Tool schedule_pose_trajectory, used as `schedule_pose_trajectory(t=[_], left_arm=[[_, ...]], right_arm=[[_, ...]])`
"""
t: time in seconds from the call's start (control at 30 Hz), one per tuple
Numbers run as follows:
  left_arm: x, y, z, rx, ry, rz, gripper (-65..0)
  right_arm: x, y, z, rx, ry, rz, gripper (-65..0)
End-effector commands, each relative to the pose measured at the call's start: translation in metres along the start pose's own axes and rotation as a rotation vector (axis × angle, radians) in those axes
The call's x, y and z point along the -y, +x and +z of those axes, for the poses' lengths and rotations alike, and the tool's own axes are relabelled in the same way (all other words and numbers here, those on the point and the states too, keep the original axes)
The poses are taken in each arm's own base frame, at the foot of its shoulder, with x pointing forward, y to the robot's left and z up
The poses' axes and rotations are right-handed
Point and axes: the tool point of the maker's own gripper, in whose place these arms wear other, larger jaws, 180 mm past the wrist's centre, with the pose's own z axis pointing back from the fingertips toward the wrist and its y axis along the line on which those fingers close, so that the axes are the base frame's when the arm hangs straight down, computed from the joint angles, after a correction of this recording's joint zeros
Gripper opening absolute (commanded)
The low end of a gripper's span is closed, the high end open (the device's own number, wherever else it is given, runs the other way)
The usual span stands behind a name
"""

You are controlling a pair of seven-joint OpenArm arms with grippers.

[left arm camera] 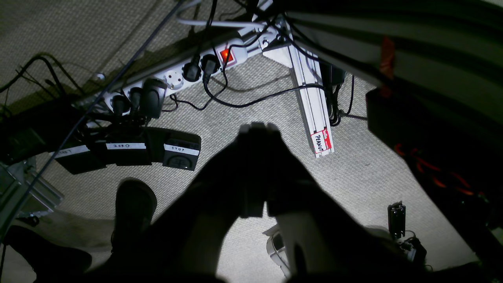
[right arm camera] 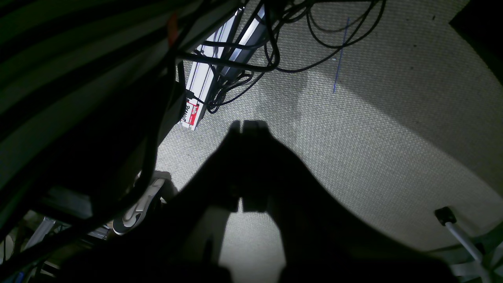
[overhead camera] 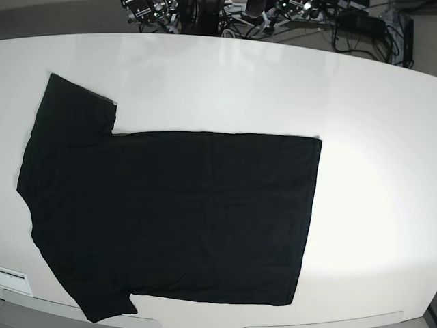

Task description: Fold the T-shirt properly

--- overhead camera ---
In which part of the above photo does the black table pedestal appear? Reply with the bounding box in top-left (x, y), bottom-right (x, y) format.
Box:
top-left (178, 0), bottom-right (223, 36)

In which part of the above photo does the black T-shirt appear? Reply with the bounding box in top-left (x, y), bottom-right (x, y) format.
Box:
top-left (17, 74), bottom-right (322, 323)

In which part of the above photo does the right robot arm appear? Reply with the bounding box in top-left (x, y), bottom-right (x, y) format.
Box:
top-left (120, 0), bottom-right (178, 25)

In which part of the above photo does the white label plate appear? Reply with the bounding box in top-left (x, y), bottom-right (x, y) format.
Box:
top-left (0, 267), bottom-right (33, 297)

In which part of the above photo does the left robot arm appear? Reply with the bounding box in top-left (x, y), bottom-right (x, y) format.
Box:
top-left (274, 0), bottom-right (320, 18)

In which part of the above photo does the black equipment box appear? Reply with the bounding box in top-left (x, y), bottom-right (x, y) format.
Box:
top-left (337, 14), bottom-right (386, 41)

